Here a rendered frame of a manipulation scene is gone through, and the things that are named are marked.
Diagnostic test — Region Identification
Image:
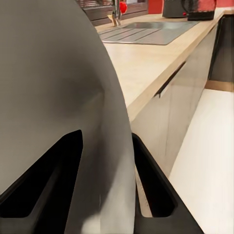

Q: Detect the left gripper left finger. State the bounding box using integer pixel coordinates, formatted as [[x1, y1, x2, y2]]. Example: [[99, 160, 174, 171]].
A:
[[0, 130, 83, 234]]

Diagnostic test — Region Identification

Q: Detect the paper coffee filter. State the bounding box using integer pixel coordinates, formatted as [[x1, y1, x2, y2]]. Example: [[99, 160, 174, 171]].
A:
[[0, 0, 136, 234]]

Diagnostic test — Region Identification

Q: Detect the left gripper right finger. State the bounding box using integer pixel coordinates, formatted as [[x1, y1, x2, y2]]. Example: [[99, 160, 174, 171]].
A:
[[132, 133, 204, 234]]

